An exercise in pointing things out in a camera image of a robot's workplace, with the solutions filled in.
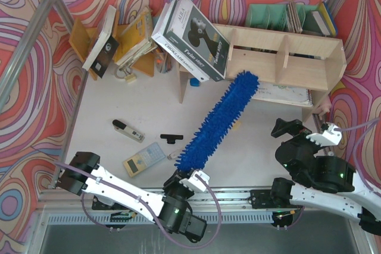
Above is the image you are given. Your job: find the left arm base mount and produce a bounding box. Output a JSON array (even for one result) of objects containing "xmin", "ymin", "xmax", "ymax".
[{"xmin": 92, "ymin": 195, "xmax": 119, "ymax": 210}]

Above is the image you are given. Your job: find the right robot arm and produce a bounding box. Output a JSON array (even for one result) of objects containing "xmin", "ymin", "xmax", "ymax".
[{"xmin": 270, "ymin": 118, "xmax": 380, "ymax": 236}]

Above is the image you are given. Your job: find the orange wooden book stand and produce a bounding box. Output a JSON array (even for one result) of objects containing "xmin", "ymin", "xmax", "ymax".
[{"xmin": 69, "ymin": 10, "xmax": 154, "ymax": 80}]

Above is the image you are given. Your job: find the blue yellow book in organizer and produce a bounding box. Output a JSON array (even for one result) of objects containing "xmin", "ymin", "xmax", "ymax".
[{"xmin": 311, "ymin": 2, "xmax": 338, "ymax": 37}]

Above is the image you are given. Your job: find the blue pencil sharpener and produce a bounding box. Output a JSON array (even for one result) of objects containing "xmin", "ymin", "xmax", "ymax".
[{"xmin": 189, "ymin": 78, "xmax": 200, "ymax": 87}]

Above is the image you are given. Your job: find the pen cup with pencils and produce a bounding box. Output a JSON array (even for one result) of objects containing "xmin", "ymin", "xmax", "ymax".
[{"xmin": 154, "ymin": 49, "xmax": 172, "ymax": 74}]

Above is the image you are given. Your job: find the green desk organizer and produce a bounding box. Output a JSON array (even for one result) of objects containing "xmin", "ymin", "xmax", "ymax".
[{"xmin": 245, "ymin": 4, "xmax": 329, "ymax": 37}]

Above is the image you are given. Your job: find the white black marker pen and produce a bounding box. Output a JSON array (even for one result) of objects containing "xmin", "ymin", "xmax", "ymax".
[{"xmin": 167, "ymin": 150, "xmax": 181, "ymax": 160}]

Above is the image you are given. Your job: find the white black leaning book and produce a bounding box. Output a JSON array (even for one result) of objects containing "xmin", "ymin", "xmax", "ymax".
[{"xmin": 82, "ymin": 5, "xmax": 119, "ymax": 78}]

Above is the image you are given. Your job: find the yellow sticky note pad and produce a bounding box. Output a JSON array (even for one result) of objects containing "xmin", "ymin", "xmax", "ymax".
[{"xmin": 233, "ymin": 121, "xmax": 241, "ymax": 130}]

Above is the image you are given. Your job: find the yellow grey calculator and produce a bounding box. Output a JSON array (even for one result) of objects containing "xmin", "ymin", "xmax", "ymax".
[{"xmin": 123, "ymin": 142, "xmax": 167, "ymax": 177}]

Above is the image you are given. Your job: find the light wooden bookshelf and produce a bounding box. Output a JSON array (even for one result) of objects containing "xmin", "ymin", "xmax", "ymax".
[{"xmin": 177, "ymin": 23, "xmax": 347, "ymax": 123}]

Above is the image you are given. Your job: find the yellow books stack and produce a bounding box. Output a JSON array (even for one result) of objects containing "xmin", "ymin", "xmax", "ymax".
[{"xmin": 115, "ymin": 6, "xmax": 157, "ymax": 69}]

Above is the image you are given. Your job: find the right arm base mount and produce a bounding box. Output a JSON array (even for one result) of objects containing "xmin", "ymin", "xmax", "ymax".
[{"xmin": 248, "ymin": 189, "xmax": 302, "ymax": 209}]

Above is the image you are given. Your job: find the spiral bound drawing notebook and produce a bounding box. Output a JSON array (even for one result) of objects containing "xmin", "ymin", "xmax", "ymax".
[{"xmin": 252, "ymin": 82, "xmax": 313, "ymax": 107}]

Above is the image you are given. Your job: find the blue microfiber duster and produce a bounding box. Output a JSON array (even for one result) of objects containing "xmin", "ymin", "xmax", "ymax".
[{"xmin": 174, "ymin": 71, "xmax": 260, "ymax": 173}]

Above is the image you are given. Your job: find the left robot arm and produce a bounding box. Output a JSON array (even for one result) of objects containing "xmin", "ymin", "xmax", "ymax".
[{"xmin": 56, "ymin": 152, "xmax": 210, "ymax": 243}]

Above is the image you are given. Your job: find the black T-shaped plastic part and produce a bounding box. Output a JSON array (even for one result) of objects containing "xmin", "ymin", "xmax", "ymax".
[{"xmin": 160, "ymin": 134, "xmax": 183, "ymax": 145}]

